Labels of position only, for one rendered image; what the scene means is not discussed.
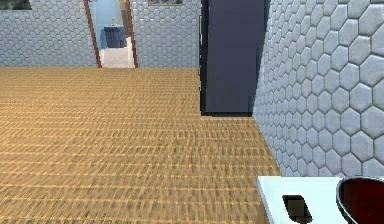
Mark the dark grey fridge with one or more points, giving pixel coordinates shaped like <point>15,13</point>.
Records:
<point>233,60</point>

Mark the blue cabinet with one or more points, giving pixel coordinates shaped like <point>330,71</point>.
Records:
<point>114,36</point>

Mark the grey framed picture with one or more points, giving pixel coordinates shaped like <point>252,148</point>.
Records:
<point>165,2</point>

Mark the small black flat object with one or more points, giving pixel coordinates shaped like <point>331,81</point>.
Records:
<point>296,208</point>

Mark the white table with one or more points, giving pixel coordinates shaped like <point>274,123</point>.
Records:
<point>320,196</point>

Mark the dark red bowl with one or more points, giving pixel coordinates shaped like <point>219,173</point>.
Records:
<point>363,200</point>

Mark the dark framed picture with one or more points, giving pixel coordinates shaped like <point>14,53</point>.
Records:
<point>15,4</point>

